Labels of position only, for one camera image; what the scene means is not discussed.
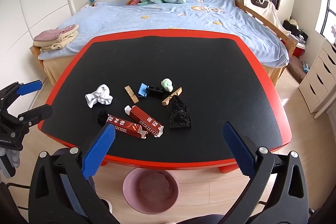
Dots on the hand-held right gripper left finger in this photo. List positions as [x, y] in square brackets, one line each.
[99, 150]

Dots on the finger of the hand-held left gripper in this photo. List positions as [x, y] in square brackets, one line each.
[29, 87]
[36, 112]

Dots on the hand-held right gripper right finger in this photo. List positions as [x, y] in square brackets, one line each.
[239, 150]

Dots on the pink trash bin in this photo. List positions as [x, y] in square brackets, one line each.
[151, 192]

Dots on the blue plastic clip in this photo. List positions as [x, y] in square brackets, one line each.
[143, 90]

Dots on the green-white sock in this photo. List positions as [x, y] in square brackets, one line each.
[167, 84]

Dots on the person's left hand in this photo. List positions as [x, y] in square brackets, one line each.
[11, 158]

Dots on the small black crumpled scrap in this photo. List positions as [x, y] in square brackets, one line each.
[102, 117]

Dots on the dark red carton box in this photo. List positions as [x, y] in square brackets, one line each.
[123, 125]
[145, 120]

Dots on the crumpled white tissue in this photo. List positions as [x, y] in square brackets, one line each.
[99, 99]

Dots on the folded beige towels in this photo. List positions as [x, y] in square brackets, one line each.
[56, 44]

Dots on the folded pink towel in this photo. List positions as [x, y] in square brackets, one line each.
[50, 34]

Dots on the wooden block left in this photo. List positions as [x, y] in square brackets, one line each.
[131, 94]

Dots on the wooden block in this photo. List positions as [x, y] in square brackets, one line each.
[170, 98]
[131, 94]

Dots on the black office chair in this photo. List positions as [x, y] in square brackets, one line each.
[10, 203]

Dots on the black plastic block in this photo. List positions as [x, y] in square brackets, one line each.
[156, 92]

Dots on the wooden block right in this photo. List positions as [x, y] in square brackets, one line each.
[170, 98]

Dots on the white drawer cabinet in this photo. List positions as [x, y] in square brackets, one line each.
[320, 77]

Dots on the red container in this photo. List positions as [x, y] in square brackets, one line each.
[299, 50]

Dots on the bed with blue sheet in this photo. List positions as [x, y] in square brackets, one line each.
[288, 43]

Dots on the black bag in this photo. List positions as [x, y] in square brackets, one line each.
[294, 28]

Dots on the cream cloth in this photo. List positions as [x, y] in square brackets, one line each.
[275, 20]

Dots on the light blue bedsheet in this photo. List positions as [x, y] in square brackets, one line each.
[157, 16]

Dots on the window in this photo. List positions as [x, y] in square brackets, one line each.
[328, 11]

